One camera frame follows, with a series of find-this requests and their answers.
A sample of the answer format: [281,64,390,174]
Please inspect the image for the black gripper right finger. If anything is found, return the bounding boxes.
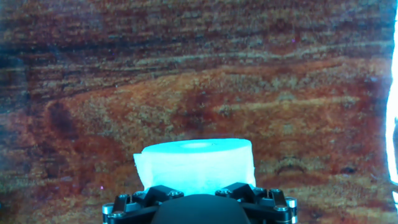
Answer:
[214,182,299,224]

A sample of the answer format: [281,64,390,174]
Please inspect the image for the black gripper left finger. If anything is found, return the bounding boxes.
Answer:
[101,184,185,224]

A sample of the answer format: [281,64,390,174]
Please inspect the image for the white toilet paper roll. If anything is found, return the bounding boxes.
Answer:
[133,138,256,196]

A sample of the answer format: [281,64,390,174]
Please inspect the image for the glossy wood pattern table mat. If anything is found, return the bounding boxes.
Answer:
[0,0,398,224]

